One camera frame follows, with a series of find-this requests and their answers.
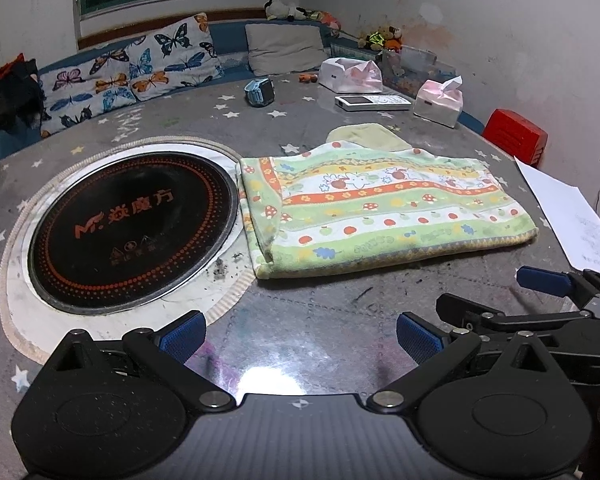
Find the grey pillow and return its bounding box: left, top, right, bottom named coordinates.
left=244, top=22, right=331, bottom=77

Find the red plush toy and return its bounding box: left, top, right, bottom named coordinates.
left=307, top=9, right=342, bottom=37

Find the striped cartoon print garment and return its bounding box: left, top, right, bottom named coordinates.
left=236, top=122, right=540, bottom=280

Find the white paper sheet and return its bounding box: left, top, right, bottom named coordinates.
left=514, top=156, right=600, bottom=281

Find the blue sofa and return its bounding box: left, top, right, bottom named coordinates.
left=0, top=20, right=486, bottom=171

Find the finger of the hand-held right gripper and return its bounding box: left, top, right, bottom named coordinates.
left=436, top=292, right=593, bottom=336
left=516, top=266, right=600, bottom=299

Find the white handheld device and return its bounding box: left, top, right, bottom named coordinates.
left=335, top=94, right=412, bottom=112

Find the blue smart watch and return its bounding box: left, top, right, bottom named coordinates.
left=244, top=77, right=276, bottom=109

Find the pile of dark clothes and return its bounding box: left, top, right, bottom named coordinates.
left=0, top=52, right=44, bottom=137

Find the red plastic stool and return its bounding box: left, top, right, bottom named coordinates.
left=481, top=108, right=550, bottom=168

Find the pink tissue pack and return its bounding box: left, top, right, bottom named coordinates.
left=412, top=75, right=465, bottom=129

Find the butterfly print pillow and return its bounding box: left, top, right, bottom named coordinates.
left=37, top=45, right=142, bottom=139
left=127, top=11, right=226, bottom=103

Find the black round induction cooker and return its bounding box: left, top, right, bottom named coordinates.
left=0, top=135, right=253, bottom=366

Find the black and white plush toy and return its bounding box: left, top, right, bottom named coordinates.
left=264, top=0, right=314, bottom=22

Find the clear plastic box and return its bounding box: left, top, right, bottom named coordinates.
left=380, top=46, right=457, bottom=99

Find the white tissue pack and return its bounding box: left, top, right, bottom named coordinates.
left=317, top=57, right=384, bottom=94

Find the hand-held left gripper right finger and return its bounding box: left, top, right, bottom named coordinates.
left=367, top=311, right=556, bottom=411

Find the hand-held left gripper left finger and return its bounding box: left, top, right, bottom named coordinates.
left=45, top=310, right=235, bottom=411

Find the brown plush toy green vest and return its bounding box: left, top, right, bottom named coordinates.
left=357, top=29, right=387, bottom=52

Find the grey star print table cover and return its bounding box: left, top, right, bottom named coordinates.
left=0, top=72, right=600, bottom=480

